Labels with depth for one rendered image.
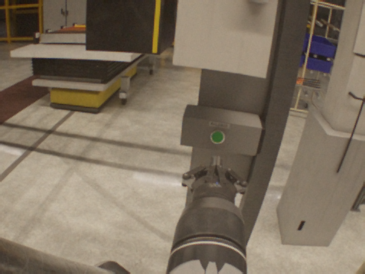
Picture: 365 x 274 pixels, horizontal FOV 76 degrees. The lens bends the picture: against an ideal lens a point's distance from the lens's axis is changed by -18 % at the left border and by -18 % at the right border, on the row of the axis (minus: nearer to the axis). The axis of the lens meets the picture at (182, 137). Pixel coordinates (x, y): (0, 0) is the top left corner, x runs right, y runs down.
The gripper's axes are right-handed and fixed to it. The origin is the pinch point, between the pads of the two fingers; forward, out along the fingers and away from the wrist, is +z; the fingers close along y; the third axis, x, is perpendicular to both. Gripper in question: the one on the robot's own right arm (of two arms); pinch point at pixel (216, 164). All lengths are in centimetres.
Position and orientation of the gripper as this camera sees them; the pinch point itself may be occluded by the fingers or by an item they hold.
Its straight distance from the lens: 58.8
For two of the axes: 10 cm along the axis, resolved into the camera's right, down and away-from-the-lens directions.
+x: -0.9, 8.8, 4.7
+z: 1.3, -4.6, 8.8
